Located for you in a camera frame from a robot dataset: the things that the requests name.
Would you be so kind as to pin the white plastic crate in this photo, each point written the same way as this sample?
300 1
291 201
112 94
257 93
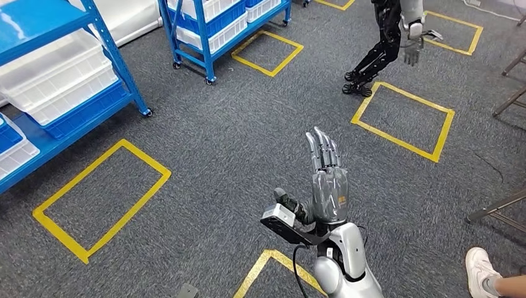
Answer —
263 10
218 8
222 39
53 61
16 160
74 98

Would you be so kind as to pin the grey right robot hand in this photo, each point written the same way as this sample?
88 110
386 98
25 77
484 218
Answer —
328 193

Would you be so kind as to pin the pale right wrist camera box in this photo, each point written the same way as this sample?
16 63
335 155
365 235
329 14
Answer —
278 214

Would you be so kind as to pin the yellow floor tape square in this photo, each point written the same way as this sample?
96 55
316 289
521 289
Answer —
254 273
394 140
476 40

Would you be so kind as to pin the blue metal shelf rack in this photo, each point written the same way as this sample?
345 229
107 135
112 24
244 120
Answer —
205 49
41 16

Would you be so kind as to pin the black and silver humanoid robot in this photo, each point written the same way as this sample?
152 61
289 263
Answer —
386 45

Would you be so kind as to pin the person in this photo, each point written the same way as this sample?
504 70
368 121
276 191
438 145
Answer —
478 267

